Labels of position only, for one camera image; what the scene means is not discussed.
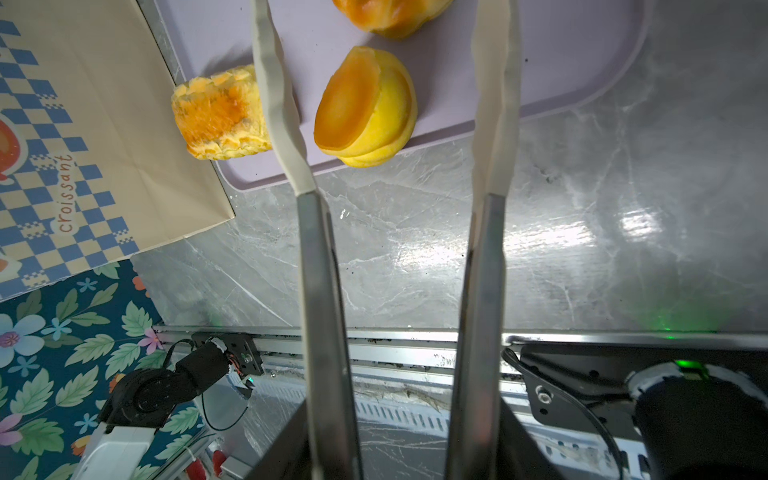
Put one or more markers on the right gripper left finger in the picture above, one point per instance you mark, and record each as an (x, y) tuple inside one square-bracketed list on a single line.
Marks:
[(332, 425)]

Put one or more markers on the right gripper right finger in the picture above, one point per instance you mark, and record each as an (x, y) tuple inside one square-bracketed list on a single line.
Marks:
[(475, 405)]

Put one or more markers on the small yellow bun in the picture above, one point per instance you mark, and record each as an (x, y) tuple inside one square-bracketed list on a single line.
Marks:
[(368, 109)]

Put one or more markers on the checkered paper bag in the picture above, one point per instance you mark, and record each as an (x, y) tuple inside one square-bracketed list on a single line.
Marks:
[(93, 168)]

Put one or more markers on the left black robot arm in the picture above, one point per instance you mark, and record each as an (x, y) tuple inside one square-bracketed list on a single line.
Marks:
[(141, 404)]

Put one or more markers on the braided flat pastry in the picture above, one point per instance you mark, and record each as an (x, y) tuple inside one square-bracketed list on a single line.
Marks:
[(220, 117)]

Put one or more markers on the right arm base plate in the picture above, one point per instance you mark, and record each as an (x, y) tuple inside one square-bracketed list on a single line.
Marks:
[(576, 390)]

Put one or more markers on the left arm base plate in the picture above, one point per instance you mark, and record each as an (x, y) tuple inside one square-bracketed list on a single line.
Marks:
[(239, 348)]

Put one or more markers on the ring shaped pretzel bread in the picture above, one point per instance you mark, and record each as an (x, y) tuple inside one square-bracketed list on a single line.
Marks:
[(393, 19)]

